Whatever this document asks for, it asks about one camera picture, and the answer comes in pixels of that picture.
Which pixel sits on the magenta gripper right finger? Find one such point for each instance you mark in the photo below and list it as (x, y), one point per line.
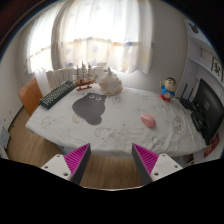
(152, 166)

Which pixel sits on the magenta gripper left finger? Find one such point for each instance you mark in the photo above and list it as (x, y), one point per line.
(71, 166)

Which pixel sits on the pink computer mouse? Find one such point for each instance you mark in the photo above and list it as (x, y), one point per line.
(148, 120)

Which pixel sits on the dark cat-shaped mouse pad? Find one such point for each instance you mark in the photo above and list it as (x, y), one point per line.
(90, 108)

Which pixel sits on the black computer monitor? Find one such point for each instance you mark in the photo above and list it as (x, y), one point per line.
(208, 113)

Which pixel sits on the white patterned tablecloth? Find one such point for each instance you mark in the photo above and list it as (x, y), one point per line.
(121, 126)

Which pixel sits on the black mechanical keyboard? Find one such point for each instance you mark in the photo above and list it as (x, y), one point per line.
(57, 94)

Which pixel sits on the black wifi router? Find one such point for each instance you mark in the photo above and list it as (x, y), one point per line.
(186, 103)

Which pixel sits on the cartoon boy figurine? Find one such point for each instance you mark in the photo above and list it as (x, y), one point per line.
(168, 89)

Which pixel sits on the orange wooden chair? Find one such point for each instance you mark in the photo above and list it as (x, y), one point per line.
(30, 96)

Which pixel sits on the wooden model sailing ship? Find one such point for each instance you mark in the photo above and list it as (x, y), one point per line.
(84, 77)

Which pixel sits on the white radiator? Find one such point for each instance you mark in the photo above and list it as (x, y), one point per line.
(57, 77)

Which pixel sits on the framed calligraphy picture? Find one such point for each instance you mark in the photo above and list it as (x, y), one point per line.
(217, 68)

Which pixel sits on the sheer white curtain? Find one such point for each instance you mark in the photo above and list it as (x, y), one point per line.
(109, 33)

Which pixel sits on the white wall shelf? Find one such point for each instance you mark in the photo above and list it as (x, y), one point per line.
(198, 63)

